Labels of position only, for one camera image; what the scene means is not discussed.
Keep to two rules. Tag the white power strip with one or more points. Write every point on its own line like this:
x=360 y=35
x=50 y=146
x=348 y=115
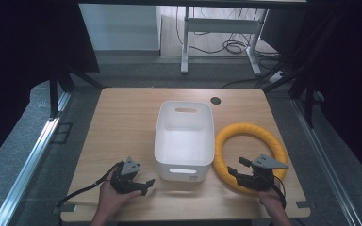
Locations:
x=277 y=77

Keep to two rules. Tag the white plastic storage bin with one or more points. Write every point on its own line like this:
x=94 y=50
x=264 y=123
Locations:
x=184 y=141

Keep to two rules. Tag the black metal stand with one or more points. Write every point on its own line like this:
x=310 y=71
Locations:
x=308 y=94
x=54 y=94

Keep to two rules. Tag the black round table grommet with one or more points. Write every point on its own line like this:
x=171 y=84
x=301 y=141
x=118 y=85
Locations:
x=215 y=100

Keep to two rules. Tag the black computer case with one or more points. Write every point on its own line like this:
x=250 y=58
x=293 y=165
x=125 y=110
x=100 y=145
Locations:
x=279 y=28

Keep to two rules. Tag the person's right hand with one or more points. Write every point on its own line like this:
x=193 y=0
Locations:
x=271 y=198

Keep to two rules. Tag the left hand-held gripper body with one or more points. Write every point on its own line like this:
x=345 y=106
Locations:
x=123 y=182

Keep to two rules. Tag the person's left hand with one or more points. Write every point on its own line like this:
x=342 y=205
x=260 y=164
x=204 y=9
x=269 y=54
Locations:
x=111 y=199

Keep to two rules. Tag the black curtain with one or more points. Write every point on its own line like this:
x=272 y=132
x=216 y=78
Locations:
x=15 y=62
x=352 y=78

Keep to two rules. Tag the white metal desk frame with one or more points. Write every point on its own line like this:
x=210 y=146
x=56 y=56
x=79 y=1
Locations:
x=220 y=25

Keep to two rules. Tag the aluminium floor rail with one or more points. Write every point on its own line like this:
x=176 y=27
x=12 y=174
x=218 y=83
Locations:
x=28 y=169
x=323 y=163

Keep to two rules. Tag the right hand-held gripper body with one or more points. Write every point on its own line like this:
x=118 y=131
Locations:
x=259 y=180

